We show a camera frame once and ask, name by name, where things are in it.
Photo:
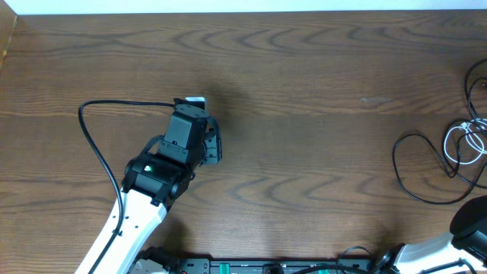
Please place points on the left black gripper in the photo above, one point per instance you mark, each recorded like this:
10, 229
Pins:
215, 138

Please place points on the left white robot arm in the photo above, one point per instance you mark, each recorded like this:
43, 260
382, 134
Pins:
152, 181

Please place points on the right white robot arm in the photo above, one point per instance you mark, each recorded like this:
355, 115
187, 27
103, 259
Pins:
461, 249

